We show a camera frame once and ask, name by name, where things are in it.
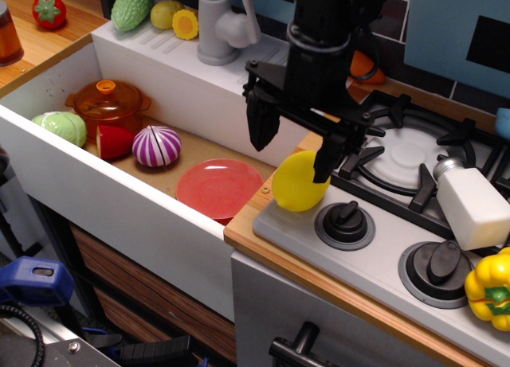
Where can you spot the red toy tomato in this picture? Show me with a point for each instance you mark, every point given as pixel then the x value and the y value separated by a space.
pixel 49 14

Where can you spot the orange transparent toy pot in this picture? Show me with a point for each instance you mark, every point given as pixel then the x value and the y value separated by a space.
pixel 109 103

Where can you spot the red toy apple half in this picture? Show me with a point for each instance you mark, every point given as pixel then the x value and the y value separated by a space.
pixel 113 142

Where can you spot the black stove knob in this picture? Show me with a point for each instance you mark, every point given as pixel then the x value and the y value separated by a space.
pixel 435 273
pixel 345 226

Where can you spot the white salt shaker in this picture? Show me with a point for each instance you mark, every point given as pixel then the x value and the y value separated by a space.
pixel 476 212

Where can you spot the green toy cabbage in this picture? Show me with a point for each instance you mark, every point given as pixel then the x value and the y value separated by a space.
pixel 65 124

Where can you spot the blue clamp handle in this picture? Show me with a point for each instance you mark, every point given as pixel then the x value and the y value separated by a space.
pixel 36 282

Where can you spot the black right stove knob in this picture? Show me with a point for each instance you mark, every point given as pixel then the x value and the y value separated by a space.
pixel 435 273

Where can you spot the amber glass jar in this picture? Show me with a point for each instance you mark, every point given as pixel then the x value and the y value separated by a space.
pixel 11 46

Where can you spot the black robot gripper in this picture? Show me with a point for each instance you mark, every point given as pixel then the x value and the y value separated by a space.
pixel 310 90

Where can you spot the metal oven door handle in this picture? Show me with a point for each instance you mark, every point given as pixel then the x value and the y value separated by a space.
pixel 299 351

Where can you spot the yellow toy potato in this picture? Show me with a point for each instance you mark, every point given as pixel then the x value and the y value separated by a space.
pixel 162 13

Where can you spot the orange toy carrot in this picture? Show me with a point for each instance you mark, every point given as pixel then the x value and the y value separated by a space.
pixel 365 70

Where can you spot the yellow toy bell pepper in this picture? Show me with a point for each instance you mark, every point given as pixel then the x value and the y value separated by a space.
pixel 487 290

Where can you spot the black left stove knob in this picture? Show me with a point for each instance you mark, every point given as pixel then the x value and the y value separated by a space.
pixel 345 226

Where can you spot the black stove burner grate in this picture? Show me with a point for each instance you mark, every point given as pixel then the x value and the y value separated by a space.
pixel 394 171

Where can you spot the purple striped toy onion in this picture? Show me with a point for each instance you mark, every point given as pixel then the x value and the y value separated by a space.
pixel 156 146

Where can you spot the blue object at edge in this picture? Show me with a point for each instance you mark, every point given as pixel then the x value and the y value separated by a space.
pixel 502 124

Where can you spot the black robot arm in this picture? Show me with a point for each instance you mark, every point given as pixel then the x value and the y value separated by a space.
pixel 330 20

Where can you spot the grey toy faucet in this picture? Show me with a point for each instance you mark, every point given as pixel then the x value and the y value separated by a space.
pixel 222 32

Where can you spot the yellow toy lemon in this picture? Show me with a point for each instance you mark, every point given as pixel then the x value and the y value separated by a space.
pixel 293 183

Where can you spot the red plastic plate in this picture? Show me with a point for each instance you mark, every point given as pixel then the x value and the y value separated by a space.
pixel 219 188

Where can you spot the white toy sink basin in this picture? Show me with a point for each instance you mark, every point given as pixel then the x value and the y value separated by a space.
pixel 142 222

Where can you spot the green toy bitter gourd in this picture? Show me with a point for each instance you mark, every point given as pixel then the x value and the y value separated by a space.
pixel 128 14

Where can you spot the yellow toy corn piece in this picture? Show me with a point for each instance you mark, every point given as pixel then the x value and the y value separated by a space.
pixel 185 24

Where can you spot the grey toy stove top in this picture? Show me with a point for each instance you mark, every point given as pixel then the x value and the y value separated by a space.
pixel 373 270

